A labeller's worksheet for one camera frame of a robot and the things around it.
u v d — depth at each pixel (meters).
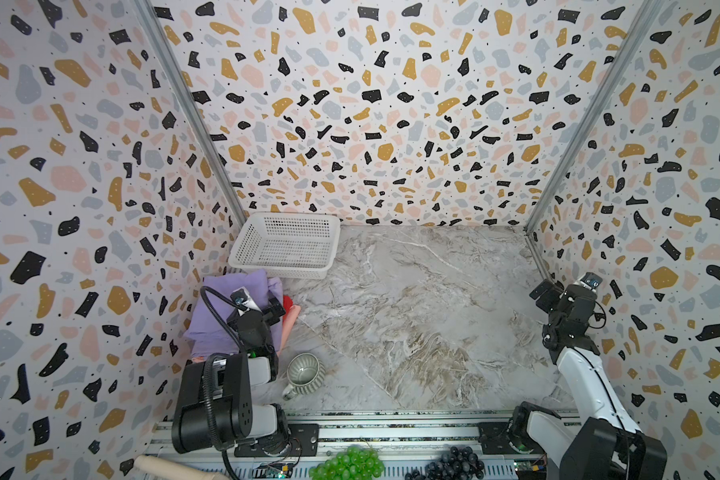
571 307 0.62
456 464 0.66
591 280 0.69
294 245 1.17
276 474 0.71
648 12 0.71
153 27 0.70
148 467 0.69
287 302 0.98
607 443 0.40
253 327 0.68
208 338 0.82
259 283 0.88
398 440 0.76
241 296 0.75
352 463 0.67
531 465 0.72
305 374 0.84
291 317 0.94
